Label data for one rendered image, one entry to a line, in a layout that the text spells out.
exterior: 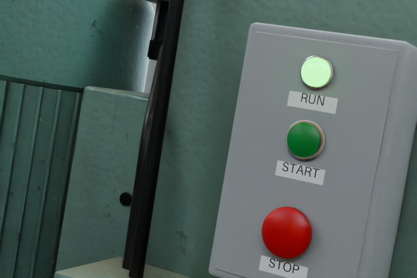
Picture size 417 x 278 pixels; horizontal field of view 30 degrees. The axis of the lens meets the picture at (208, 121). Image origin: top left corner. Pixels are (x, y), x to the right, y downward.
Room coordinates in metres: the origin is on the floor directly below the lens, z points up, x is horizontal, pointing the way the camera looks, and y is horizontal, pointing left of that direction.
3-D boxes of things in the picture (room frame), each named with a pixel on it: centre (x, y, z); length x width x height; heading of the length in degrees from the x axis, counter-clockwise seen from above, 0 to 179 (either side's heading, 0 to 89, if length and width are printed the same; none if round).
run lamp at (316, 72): (0.45, -0.06, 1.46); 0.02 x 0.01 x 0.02; 64
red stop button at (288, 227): (0.45, -0.06, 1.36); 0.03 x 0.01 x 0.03; 64
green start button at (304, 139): (0.45, -0.06, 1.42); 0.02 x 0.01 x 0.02; 64
